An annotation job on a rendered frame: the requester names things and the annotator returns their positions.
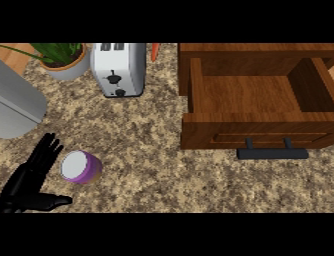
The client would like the dark grey drawer handle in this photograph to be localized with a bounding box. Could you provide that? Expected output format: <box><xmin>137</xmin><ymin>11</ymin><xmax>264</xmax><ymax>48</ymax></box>
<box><xmin>236</xmin><ymin>137</ymin><xmax>310</xmax><ymax>161</ymax></box>

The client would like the potted green plant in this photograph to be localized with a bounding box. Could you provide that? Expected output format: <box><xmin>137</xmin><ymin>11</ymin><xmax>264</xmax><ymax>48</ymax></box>
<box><xmin>0</xmin><ymin>42</ymin><xmax>93</xmax><ymax>82</ymax></box>

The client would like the orange carrot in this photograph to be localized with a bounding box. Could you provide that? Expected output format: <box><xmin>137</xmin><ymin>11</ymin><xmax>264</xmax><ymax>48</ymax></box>
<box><xmin>149</xmin><ymin>42</ymin><xmax>161</xmax><ymax>63</ymax></box>

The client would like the silver toaster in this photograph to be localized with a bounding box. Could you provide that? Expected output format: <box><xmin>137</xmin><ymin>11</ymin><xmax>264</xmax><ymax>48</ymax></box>
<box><xmin>88</xmin><ymin>42</ymin><xmax>147</xmax><ymax>99</ymax></box>

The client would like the purple can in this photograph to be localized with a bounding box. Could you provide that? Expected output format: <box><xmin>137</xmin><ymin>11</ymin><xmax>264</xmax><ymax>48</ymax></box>
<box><xmin>59</xmin><ymin>149</ymin><xmax>103</xmax><ymax>185</ymax></box>

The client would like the large grey appliance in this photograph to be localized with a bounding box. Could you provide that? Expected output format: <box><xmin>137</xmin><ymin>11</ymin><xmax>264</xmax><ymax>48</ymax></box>
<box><xmin>0</xmin><ymin>44</ymin><xmax>48</xmax><ymax>140</ymax></box>

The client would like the open wooden drawer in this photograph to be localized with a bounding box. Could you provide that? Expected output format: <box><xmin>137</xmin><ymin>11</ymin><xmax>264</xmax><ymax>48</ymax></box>
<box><xmin>178</xmin><ymin>57</ymin><xmax>334</xmax><ymax>151</ymax></box>

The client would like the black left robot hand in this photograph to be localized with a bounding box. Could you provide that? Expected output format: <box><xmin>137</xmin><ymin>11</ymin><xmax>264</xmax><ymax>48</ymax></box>
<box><xmin>0</xmin><ymin>132</ymin><xmax>74</xmax><ymax>214</ymax></box>

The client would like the wooden cabinet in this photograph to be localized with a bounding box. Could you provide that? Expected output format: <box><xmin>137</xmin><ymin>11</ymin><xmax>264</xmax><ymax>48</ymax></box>
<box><xmin>175</xmin><ymin>42</ymin><xmax>334</xmax><ymax>98</ymax></box>

